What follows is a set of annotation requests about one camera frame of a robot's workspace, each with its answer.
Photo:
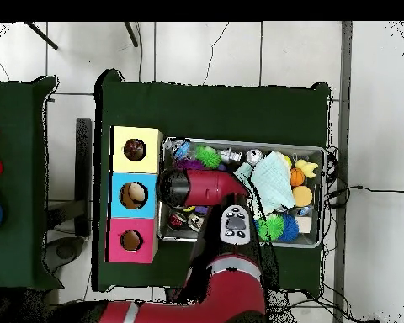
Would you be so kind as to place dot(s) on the black tripod leg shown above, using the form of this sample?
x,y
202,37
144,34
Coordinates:
x,y
131,33
40,35

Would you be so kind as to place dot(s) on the crushed plastic water bottle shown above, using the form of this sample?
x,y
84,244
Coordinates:
x,y
177,149

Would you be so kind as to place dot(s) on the green fuzzy monster toy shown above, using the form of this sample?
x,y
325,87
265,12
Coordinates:
x,y
273,227

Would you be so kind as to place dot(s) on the mint green knitted cloth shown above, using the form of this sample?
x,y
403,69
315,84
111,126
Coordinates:
x,y
273,182

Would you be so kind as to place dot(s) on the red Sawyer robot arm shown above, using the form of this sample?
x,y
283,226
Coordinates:
x,y
209,187

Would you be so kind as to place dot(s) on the green covered side table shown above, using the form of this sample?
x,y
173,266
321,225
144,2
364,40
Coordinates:
x,y
13,134

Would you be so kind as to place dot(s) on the pale orange round sponge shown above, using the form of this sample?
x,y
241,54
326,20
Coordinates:
x,y
301,196

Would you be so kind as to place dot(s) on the clear shallow bin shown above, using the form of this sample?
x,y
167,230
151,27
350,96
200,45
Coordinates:
x,y
308,237

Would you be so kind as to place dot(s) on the dark green table cloth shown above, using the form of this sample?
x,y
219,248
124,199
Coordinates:
x,y
209,108

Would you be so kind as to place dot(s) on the green spiky ball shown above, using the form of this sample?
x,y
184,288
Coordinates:
x,y
207,157

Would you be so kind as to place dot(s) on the small orange basketball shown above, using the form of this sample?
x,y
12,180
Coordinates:
x,y
297,177

